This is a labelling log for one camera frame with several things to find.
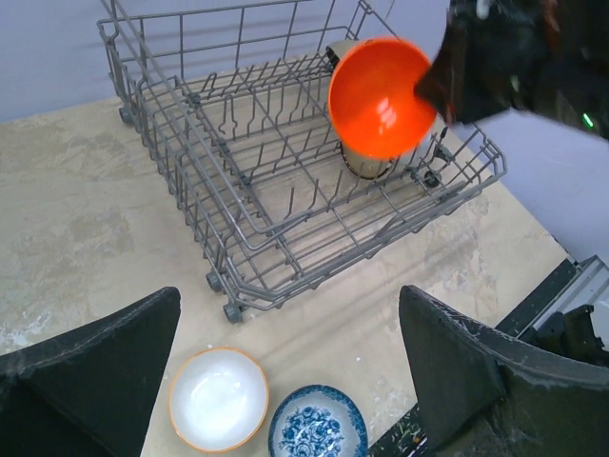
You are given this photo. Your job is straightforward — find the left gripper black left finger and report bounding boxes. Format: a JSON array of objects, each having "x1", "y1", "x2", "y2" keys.
[{"x1": 1, "y1": 287, "x2": 181, "y2": 456}]

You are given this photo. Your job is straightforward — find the orange bowl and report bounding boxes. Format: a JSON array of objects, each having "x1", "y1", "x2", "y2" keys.
[{"x1": 327, "y1": 36, "x2": 437, "y2": 161}]

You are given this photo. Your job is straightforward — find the aluminium rail frame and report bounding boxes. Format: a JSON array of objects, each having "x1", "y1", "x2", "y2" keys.
[{"x1": 531, "y1": 255, "x2": 608, "y2": 351}]

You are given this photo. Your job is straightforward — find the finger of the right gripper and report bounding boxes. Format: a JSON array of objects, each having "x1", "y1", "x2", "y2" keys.
[{"x1": 414, "y1": 21, "x2": 460, "y2": 124}]

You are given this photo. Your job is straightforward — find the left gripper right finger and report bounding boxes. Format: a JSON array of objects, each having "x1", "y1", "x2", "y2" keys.
[{"x1": 399, "y1": 286, "x2": 608, "y2": 456}]

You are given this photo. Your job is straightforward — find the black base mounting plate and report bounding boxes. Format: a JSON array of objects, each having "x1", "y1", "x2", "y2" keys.
[{"x1": 368, "y1": 260, "x2": 577, "y2": 456}]

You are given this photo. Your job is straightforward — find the blue white patterned bowl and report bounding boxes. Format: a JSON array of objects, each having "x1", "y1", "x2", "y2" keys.
[{"x1": 267, "y1": 384, "x2": 368, "y2": 457}]

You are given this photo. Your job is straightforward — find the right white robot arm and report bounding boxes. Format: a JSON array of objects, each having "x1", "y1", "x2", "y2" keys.
[{"x1": 414, "y1": 1, "x2": 608, "y2": 139}]

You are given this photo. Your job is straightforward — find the beige white bowl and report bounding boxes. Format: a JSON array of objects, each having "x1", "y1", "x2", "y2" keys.
[{"x1": 167, "y1": 347, "x2": 270, "y2": 453}]

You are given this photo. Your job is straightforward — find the brown rimmed cream bowl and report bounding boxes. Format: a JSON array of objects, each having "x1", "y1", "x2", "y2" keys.
[{"x1": 341, "y1": 143, "x2": 395, "y2": 180}]

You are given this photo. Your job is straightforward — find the grey wire dish rack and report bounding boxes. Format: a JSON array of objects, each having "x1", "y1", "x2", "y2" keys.
[{"x1": 98, "y1": 1, "x2": 507, "y2": 323}]

